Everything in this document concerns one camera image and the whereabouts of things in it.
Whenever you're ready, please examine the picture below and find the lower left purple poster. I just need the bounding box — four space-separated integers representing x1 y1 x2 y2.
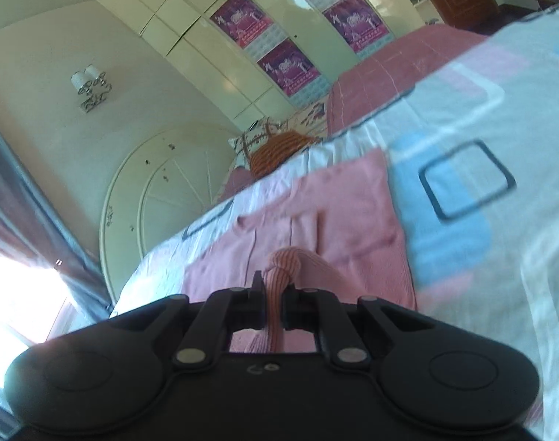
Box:
257 39 330 108

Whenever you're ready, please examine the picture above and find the white twin wall lamp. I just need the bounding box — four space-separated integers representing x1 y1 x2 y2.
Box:
70 64 112 114

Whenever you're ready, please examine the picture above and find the orange knitted cushion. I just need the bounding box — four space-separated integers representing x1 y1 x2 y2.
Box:
250 130 322 179

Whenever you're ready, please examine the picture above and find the cream arched headboard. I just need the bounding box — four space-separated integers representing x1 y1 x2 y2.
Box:
99 125 236 301

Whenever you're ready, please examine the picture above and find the folded maroon checked blanket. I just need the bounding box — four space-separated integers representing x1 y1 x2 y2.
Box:
326 24 487 136

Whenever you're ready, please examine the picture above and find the cream built-in wardrobe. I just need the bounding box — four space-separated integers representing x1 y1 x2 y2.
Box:
98 0 424 129

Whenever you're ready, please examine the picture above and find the white patterned bed sheet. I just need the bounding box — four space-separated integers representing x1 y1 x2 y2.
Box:
116 6 559 440

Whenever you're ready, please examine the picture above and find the dark striped curtain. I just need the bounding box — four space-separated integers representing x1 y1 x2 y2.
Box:
0 133 113 323

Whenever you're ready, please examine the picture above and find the lower right purple poster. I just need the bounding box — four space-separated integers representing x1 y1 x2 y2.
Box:
323 0 394 59

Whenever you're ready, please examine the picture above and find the patterned cream pillow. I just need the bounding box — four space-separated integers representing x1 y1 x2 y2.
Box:
227 118 284 169

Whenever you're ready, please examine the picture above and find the pink knit sweater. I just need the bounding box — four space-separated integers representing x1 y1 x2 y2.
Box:
183 149 417 352

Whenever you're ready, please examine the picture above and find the upper left purple poster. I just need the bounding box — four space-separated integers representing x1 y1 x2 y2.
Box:
209 0 287 61

